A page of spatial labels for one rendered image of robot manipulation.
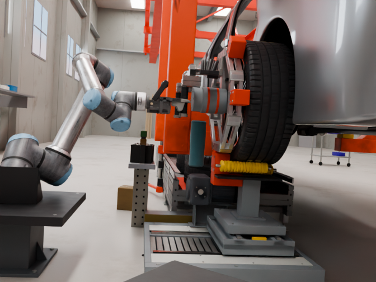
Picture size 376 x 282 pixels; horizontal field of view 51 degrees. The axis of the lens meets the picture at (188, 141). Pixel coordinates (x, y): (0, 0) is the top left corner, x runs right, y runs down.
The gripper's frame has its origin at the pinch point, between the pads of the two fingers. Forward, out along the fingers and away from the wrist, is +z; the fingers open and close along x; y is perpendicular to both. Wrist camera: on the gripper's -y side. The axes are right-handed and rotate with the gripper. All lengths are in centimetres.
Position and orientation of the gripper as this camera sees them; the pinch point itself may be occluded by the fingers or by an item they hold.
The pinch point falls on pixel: (187, 100)
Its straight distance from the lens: 195.0
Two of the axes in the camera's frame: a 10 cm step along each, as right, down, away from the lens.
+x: 1.1, 0.4, -9.9
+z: 9.9, 0.6, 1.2
